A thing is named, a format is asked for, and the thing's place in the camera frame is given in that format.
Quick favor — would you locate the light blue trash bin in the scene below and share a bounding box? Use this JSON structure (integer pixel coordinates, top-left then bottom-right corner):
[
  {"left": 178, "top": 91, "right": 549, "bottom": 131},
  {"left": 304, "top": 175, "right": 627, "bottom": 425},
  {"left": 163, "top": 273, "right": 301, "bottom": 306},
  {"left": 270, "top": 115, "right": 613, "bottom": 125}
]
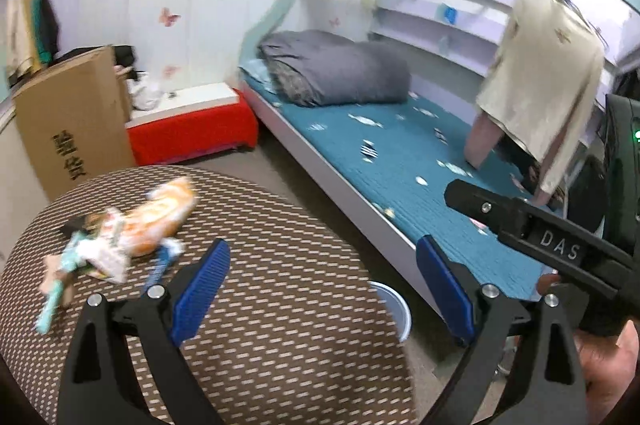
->
[{"left": 370, "top": 281, "right": 412, "bottom": 343}]

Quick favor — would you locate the person's right hand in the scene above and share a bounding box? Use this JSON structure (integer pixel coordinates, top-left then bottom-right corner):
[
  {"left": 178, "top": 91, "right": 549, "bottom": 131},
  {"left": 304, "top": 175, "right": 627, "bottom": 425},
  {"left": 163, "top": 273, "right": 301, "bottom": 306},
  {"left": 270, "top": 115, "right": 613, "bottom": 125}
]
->
[{"left": 534, "top": 272, "right": 640, "bottom": 425}]

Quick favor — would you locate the blue white toothpaste tube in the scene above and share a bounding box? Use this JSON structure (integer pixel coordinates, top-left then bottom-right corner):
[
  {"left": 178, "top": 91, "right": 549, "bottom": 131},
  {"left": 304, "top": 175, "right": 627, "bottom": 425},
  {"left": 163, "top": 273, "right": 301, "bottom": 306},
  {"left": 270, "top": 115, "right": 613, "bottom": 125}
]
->
[{"left": 142, "top": 237, "right": 184, "bottom": 293}]

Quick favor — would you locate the orange white snack bag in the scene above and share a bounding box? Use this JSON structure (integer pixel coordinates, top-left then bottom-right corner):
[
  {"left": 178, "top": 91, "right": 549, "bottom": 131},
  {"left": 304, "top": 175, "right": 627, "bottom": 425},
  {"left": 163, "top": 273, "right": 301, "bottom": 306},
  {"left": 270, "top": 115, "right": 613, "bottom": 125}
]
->
[{"left": 118, "top": 176, "right": 196, "bottom": 257}]

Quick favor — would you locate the brown polka dot tablecloth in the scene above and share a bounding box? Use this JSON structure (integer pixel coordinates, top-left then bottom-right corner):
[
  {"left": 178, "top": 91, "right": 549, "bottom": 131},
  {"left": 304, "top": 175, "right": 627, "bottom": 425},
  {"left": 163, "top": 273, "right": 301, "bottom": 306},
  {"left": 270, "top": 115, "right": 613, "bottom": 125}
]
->
[{"left": 1, "top": 166, "right": 416, "bottom": 424}]

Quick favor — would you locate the green white paper carton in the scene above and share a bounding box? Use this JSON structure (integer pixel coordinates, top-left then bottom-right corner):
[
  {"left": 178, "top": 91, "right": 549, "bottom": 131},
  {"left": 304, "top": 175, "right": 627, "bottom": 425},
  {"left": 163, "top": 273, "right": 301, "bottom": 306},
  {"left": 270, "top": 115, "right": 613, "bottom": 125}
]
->
[{"left": 76, "top": 208, "right": 130, "bottom": 283}]

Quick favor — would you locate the teal toothbrush package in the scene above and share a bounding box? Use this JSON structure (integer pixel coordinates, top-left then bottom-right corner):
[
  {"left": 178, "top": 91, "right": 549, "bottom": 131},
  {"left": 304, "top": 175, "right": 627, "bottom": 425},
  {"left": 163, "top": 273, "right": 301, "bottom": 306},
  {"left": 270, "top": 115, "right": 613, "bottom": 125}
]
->
[{"left": 35, "top": 230, "right": 87, "bottom": 335}]

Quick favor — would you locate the red storage bench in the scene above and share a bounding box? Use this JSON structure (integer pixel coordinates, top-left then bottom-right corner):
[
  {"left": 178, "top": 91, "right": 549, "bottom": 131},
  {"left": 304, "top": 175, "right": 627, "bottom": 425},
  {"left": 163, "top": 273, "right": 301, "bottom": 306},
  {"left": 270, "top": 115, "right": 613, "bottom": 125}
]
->
[{"left": 127, "top": 89, "right": 258, "bottom": 166}]

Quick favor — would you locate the hanging cream shirt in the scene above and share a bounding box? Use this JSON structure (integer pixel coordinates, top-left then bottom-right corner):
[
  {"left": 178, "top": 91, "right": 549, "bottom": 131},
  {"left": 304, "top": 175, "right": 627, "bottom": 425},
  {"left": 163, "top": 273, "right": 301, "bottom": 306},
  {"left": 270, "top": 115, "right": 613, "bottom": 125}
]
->
[{"left": 464, "top": 0, "right": 604, "bottom": 206}]

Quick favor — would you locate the large brown cardboard box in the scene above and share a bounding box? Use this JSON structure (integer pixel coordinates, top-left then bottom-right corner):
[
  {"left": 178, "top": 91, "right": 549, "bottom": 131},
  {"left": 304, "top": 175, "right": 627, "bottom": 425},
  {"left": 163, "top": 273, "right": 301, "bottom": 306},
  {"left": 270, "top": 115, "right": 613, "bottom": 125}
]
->
[{"left": 13, "top": 47, "right": 136, "bottom": 200}]

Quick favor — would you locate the folded grey quilt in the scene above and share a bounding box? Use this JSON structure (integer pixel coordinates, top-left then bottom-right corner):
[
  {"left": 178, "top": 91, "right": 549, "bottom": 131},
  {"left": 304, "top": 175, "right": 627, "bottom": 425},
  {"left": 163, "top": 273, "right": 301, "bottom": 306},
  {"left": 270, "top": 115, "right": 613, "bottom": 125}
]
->
[{"left": 258, "top": 29, "right": 411, "bottom": 107}]

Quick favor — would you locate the hanging beige jacket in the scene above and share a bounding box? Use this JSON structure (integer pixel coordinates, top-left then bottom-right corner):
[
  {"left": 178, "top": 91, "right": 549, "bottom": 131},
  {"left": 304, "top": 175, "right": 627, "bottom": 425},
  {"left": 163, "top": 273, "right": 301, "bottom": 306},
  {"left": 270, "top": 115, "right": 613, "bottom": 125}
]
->
[{"left": 1, "top": 0, "right": 58, "bottom": 87}]

